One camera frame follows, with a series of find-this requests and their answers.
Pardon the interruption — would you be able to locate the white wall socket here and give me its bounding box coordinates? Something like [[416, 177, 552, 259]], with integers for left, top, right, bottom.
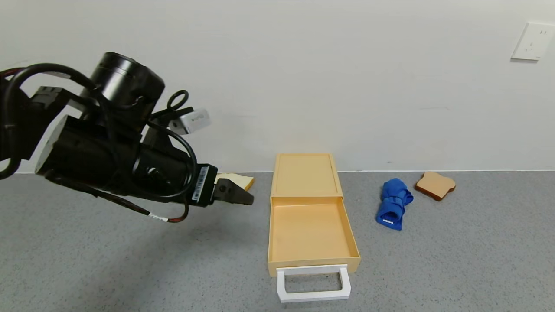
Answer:
[[511, 22, 555, 61]]

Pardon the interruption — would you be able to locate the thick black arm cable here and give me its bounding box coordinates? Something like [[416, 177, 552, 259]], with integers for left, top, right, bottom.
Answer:
[[0, 64, 114, 180]]

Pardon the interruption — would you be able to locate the yellow drawer cabinet housing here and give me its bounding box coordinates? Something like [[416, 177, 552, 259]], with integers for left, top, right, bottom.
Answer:
[[270, 153, 344, 204]]

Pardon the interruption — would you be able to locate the brown toast slice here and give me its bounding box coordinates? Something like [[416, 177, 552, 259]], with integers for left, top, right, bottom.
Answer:
[[414, 171, 457, 202]]

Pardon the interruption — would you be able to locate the blue rolled cloth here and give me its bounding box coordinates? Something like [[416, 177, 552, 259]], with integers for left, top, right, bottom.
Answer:
[[375, 178, 414, 231]]

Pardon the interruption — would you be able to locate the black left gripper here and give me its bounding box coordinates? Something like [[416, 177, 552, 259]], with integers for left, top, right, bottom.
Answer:
[[139, 143, 255, 208]]

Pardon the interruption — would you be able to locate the thin black red wire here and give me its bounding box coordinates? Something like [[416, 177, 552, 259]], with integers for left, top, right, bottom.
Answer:
[[46, 171, 191, 224]]

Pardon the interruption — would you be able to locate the yellow drawer with white handle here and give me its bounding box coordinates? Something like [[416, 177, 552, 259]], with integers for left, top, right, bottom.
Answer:
[[267, 196, 361, 303]]

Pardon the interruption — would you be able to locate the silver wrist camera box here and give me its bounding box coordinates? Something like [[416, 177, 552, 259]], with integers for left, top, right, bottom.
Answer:
[[168, 108, 212, 135]]

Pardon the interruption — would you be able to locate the light toast slice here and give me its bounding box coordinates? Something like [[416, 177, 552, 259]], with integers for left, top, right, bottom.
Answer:
[[215, 173, 255, 192]]

